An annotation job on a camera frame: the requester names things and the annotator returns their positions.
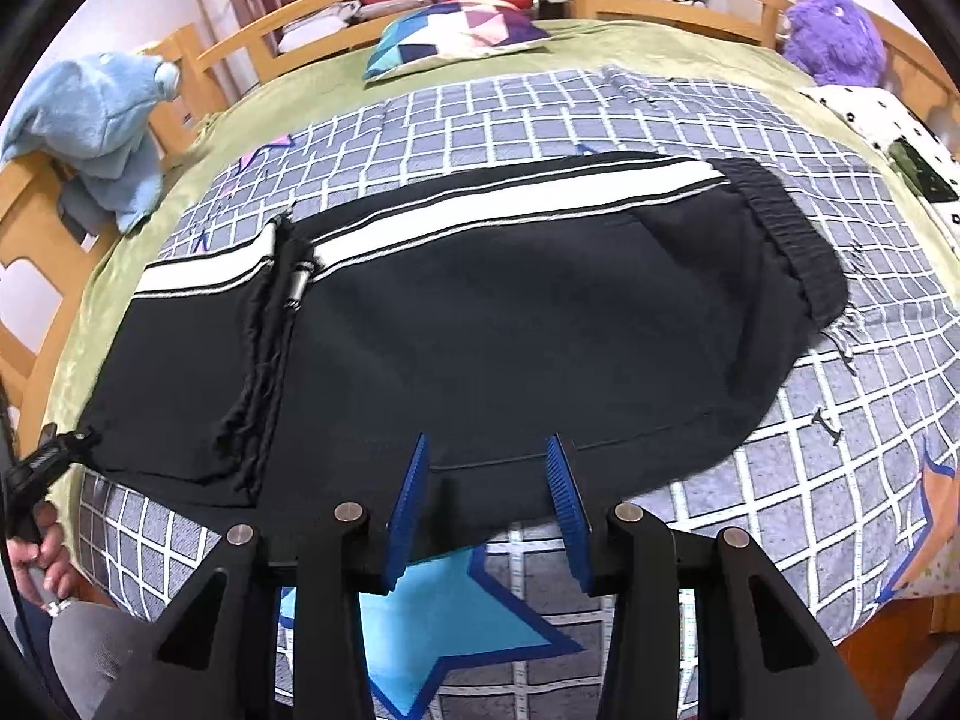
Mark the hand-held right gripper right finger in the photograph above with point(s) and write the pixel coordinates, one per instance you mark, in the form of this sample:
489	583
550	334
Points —
566	510

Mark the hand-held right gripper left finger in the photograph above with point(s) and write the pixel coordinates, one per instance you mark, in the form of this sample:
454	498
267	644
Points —
409	510

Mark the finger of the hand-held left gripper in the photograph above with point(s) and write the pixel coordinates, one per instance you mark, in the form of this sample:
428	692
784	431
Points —
84	441

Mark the black pants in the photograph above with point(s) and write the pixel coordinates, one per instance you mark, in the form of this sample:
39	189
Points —
525	300

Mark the person's left hand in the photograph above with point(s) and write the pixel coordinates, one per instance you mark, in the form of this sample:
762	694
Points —
52	562

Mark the person's grey trouser leg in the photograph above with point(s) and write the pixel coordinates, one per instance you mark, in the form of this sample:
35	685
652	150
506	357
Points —
105	660

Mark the grey checked blanket with stars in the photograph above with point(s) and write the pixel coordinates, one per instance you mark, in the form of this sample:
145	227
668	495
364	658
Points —
787	465

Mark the light blue plush robe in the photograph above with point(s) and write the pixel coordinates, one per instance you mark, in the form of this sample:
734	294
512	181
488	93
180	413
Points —
90	127

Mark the green bed sheet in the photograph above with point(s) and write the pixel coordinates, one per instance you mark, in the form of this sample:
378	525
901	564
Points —
300	90

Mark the wooden coat rack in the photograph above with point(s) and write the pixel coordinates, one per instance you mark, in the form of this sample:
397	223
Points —
217	22

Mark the geometric patterned cushion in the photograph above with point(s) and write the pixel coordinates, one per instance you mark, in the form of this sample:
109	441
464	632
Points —
450	34

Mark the white pillow with black flowers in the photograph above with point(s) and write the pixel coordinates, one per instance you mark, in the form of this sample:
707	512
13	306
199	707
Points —
862	116

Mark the purple plush toy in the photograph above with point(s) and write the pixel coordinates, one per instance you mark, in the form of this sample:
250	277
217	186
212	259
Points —
836	41

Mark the wooden bed frame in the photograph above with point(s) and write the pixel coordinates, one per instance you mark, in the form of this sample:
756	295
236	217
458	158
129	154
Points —
247	45

